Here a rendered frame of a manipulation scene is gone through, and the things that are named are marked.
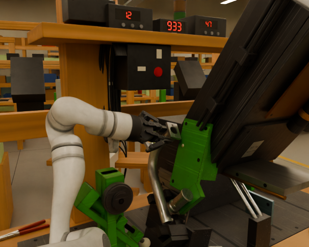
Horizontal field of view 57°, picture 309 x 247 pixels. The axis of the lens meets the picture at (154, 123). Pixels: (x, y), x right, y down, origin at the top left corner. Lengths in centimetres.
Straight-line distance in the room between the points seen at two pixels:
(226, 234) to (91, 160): 51
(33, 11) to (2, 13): 94
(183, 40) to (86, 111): 48
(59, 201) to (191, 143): 40
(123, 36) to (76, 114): 34
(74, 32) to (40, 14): 1001
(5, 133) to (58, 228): 50
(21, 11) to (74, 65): 993
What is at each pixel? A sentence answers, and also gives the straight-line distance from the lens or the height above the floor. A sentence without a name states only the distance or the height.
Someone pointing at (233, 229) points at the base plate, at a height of 90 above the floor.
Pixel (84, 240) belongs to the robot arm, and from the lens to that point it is 54.
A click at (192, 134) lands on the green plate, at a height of 123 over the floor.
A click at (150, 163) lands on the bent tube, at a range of 91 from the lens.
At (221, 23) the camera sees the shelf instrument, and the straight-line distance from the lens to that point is 120.
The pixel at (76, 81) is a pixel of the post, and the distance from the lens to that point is 98.
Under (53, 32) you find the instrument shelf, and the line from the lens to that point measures 84.
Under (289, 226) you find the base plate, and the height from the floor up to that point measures 90.
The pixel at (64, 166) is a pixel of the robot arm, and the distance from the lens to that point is 64.
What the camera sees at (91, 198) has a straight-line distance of 69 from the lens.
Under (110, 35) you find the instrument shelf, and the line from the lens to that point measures 90.
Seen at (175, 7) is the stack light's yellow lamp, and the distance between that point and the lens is 123.
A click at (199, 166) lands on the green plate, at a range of 79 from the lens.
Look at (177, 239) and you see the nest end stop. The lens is 83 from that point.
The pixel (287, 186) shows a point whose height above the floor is 113.
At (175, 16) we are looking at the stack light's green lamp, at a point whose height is 163.
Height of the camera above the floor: 141
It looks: 10 degrees down
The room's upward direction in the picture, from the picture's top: straight up
